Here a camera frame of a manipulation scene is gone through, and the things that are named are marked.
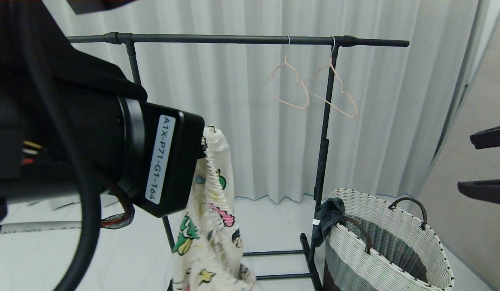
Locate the white laundry basket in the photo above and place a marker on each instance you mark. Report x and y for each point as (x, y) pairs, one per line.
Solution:
(347, 250)

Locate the cream printed garment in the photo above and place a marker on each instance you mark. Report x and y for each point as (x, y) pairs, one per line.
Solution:
(217, 242)

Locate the pink clothes hanger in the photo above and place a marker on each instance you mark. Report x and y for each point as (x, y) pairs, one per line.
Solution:
(286, 101)
(331, 105)

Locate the dark grey long-sleeved shirt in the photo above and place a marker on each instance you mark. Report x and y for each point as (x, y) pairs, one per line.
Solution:
(329, 212)

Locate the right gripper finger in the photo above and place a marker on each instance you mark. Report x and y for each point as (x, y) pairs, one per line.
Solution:
(492, 137)
(488, 190)

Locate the black clothes rack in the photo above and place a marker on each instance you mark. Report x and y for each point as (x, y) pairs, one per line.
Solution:
(234, 39)

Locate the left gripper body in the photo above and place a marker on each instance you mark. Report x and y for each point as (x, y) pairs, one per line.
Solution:
(132, 153)

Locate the white curtain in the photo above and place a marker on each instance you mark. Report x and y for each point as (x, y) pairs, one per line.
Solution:
(234, 101)

